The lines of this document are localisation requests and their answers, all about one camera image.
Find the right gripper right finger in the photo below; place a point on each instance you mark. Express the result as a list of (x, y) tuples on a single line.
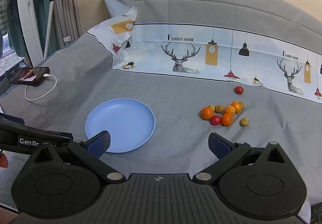
[(230, 155)]

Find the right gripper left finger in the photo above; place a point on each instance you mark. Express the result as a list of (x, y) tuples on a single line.
[(87, 154)]

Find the small orange front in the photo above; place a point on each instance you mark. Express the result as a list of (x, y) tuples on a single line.
[(227, 119)]

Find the small orange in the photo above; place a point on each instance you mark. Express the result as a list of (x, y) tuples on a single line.
[(237, 106), (227, 119)]

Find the red cherry tomato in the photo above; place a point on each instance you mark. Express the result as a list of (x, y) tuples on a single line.
[(239, 90), (216, 120)]

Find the peeled mandarin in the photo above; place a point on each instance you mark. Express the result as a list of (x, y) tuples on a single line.
[(229, 109)]

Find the large orange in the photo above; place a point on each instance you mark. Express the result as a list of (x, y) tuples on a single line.
[(206, 113)]

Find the small orange back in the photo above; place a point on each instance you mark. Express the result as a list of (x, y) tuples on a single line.
[(237, 106)]

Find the person left hand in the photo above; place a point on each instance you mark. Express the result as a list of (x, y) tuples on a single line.
[(3, 160)]

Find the light blue plate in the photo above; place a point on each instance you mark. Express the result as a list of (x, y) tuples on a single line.
[(129, 122)]

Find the grey sofa cover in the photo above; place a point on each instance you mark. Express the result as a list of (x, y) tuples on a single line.
[(83, 78)]

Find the black phone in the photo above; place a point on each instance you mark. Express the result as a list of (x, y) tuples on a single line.
[(27, 76)]

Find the white deer print cloth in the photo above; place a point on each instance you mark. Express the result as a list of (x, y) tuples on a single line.
[(208, 52)]

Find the white window frame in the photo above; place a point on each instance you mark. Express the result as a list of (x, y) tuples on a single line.
[(33, 16)]

